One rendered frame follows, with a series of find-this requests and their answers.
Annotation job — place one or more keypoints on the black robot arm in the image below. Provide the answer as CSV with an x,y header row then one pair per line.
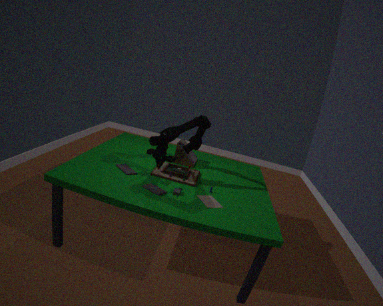
x,y
174,131

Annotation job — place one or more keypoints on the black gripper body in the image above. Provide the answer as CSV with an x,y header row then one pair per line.
x,y
167,158

